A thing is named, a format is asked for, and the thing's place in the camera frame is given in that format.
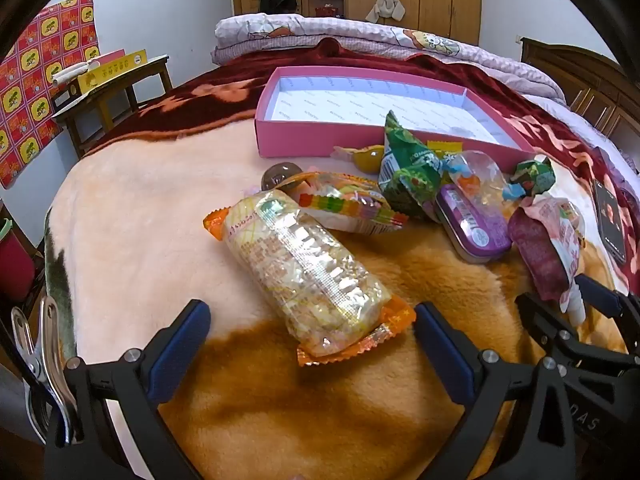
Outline pink cardboard box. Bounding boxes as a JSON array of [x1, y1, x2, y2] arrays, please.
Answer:
[[254, 66, 538, 161]]

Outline yellow jelly candy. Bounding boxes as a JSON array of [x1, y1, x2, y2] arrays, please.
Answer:
[[334, 144, 386, 175]]

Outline beige hanging towel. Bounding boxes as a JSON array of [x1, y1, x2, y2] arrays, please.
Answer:
[[365, 0, 407, 23]]

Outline chocolate ball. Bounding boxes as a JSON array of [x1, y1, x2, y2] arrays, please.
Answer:
[[261, 160, 303, 193]]

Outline red cream plush blanket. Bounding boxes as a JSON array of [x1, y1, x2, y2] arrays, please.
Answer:
[[45, 42, 640, 480]]

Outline rice cracker packet orange ends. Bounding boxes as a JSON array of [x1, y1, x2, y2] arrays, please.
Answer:
[[202, 191, 417, 368]]

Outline wooden headboard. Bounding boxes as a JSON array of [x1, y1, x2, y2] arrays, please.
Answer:
[[520, 37, 640, 146]]

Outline yellow candy packet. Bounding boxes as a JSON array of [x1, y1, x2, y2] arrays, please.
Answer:
[[425, 140, 466, 161]]

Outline pink drink pouch white spout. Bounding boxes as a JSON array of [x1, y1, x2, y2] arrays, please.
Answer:
[[507, 195, 588, 326]]

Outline yellow cardboard box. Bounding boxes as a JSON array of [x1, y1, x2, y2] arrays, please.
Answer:
[[67, 49, 148, 96]]

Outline purple tin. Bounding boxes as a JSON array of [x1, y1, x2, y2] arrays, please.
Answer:
[[434, 184, 513, 264]]

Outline black smartphone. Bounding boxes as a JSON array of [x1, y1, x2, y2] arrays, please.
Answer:
[[592, 177, 628, 267]]

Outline red yellow patterned paper sheet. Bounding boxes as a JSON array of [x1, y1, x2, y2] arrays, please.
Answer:
[[0, 0, 101, 190]]

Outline wooden stool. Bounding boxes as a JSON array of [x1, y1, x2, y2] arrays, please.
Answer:
[[50, 55, 173, 158]]

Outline clear candy bag blue edges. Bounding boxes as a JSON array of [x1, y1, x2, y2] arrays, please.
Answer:
[[442, 150, 526, 226]]

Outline white paper roll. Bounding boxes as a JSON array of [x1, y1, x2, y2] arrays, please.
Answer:
[[52, 60, 98, 87]]

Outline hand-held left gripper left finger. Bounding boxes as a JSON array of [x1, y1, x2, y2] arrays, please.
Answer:
[[45, 300, 211, 480]]

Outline folded lilac cartoon quilt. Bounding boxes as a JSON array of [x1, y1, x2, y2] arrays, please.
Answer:
[[210, 12, 568, 106]]

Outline small green snack packet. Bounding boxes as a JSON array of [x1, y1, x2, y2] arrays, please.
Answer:
[[509, 156, 557, 202]]

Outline red container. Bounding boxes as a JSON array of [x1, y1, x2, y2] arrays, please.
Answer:
[[0, 217, 36, 303]]

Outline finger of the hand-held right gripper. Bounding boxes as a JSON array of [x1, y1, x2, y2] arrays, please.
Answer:
[[574, 275, 640, 347], [515, 293, 632, 369]]

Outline gummy packet with rainbow stripe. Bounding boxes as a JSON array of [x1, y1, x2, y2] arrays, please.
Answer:
[[282, 171, 408, 237]]

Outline large green snack packet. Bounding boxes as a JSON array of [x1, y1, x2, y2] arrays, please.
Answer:
[[377, 110, 443, 221]]

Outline metal spring clamp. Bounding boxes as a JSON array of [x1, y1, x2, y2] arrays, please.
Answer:
[[10, 295, 83, 448]]

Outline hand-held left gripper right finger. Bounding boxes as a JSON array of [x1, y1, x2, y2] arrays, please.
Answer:
[[414, 303, 577, 480]]

